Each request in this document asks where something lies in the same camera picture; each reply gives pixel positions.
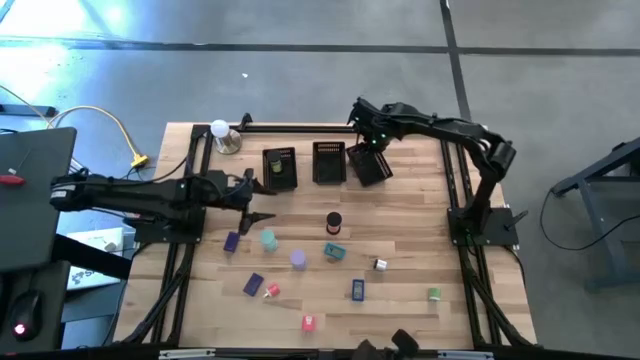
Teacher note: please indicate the dark grey desk panel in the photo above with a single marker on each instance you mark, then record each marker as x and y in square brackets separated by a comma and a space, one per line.
[35, 225]

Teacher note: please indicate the red power adapter silver prongs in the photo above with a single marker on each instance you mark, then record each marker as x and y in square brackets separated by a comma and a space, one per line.
[273, 289]

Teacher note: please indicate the purple hourglass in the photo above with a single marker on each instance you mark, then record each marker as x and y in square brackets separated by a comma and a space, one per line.
[298, 257]

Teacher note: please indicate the black table clamp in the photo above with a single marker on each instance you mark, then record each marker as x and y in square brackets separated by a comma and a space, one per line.
[246, 120]

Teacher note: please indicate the silver metal bracket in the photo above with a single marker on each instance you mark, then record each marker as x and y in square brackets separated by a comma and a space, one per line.
[465, 354]
[185, 354]

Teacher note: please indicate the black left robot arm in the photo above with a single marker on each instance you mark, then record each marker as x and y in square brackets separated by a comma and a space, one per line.
[150, 195]

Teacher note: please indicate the black plastic mesh basket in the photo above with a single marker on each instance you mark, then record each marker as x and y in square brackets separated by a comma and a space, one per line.
[290, 172]
[330, 165]
[372, 170]

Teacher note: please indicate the black computer mouse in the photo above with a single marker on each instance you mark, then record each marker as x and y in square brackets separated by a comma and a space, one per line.
[25, 307]

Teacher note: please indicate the black hourglass red sand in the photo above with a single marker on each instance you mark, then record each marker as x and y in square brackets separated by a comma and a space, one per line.
[334, 218]

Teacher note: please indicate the blue grey metal stand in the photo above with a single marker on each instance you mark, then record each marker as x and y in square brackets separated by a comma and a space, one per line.
[575, 179]

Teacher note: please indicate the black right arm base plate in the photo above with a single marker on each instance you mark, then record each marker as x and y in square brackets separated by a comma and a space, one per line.
[502, 234]

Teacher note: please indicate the black desk crossbar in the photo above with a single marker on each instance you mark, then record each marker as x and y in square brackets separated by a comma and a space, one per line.
[90, 257]

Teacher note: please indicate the white printed carton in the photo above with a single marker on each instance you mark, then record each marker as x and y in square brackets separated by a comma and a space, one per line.
[85, 239]

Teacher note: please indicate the green power adapter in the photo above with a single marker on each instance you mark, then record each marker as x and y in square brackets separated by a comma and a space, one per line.
[434, 294]

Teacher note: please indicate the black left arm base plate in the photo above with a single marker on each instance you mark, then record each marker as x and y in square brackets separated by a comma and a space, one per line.
[150, 235]

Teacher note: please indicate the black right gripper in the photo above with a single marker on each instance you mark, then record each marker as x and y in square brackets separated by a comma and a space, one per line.
[375, 125]

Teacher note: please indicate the mint green hourglass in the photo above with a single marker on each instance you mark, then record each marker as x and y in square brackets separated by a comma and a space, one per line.
[268, 239]

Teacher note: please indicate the small teal box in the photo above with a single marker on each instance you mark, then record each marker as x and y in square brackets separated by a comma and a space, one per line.
[334, 251]

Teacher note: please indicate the black rig crossbeam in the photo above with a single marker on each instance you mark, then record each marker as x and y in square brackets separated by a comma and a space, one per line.
[275, 356]

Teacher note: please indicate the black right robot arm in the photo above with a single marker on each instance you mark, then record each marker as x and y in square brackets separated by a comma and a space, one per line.
[450, 129]

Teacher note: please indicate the black flat floor bar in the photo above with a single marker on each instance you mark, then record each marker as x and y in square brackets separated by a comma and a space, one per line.
[30, 111]

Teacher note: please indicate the red power adapter white mark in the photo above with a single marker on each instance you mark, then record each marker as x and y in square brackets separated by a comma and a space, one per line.
[308, 323]

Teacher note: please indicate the small dark purple box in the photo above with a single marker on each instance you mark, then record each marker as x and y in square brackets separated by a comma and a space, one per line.
[253, 284]
[231, 241]

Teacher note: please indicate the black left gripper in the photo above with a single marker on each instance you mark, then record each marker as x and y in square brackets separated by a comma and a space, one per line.
[235, 192]

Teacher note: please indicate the black mouse desk surface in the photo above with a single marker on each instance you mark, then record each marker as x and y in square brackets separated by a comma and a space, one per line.
[55, 320]

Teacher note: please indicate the white light bulb brass base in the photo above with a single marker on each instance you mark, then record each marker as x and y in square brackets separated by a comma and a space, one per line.
[220, 128]

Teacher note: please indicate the black aluminium table frame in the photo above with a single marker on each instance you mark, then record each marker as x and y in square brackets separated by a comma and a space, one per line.
[300, 129]

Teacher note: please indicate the small blue box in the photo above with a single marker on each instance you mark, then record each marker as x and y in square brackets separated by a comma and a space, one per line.
[358, 290]

